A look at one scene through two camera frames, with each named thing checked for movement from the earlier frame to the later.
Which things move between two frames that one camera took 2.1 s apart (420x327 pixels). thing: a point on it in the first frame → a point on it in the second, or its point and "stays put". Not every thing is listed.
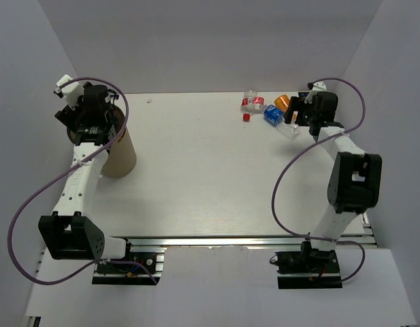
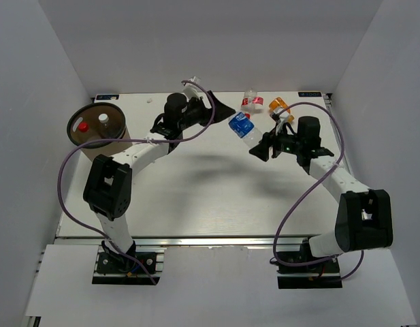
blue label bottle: (274, 116) → (244, 128)
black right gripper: (295, 105) → (262, 152)
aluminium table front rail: (237, 241) stays put
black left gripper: (69, 117) → (206, 113)
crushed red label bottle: (252, 103) stays put
